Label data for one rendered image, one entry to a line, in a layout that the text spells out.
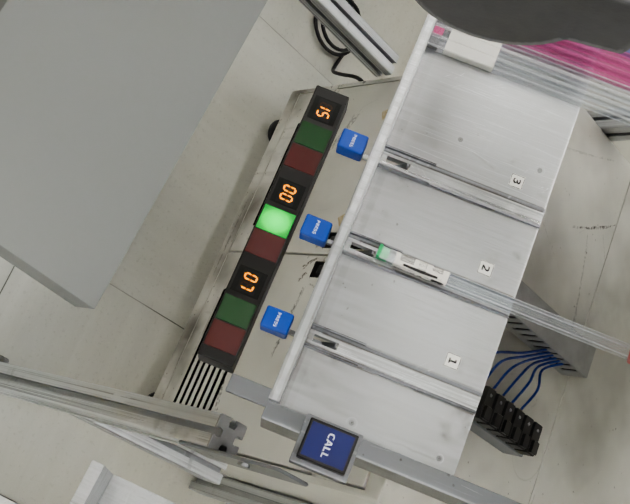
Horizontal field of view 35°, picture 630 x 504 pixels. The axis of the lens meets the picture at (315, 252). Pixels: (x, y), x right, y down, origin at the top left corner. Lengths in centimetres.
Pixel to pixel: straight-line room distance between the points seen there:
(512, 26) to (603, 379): 130
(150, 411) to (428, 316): 35
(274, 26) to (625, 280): 82
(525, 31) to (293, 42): 159
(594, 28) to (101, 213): 69
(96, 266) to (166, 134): 16
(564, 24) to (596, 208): 124
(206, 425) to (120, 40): 42
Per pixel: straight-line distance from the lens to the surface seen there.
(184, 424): 114
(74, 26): 103
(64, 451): 173
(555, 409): 159
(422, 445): 103
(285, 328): 103
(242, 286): 106
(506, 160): 114
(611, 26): 42
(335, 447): 97
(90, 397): 131
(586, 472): 169
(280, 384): 100
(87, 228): 102
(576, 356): 154
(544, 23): 43
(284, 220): 108
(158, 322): 179
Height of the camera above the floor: 148
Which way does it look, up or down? 47 degrees down
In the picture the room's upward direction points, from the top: 92 degrees clockwise
